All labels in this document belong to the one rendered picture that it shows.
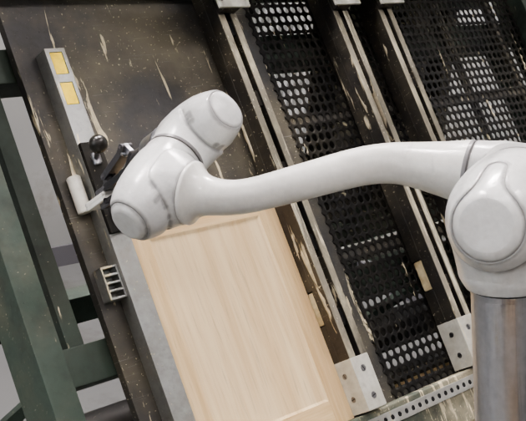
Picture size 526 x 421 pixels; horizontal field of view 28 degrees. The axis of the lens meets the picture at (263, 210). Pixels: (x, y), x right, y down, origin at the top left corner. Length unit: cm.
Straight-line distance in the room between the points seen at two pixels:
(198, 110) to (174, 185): 15
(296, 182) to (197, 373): 71
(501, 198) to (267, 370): 108
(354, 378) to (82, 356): 64
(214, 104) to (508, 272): 57
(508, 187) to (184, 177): 52
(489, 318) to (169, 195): 52
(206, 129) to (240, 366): 72
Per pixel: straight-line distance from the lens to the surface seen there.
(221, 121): 168
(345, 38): 281
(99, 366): 212
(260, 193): 158
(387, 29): 296
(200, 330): 221
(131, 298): 211
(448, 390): 262
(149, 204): 158
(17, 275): 199
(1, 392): 458
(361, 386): 239
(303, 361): 237
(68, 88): 223
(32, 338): 197
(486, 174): 136
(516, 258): 134
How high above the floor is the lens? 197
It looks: 16 degrees down
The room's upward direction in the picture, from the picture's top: 3 degrees clockwise
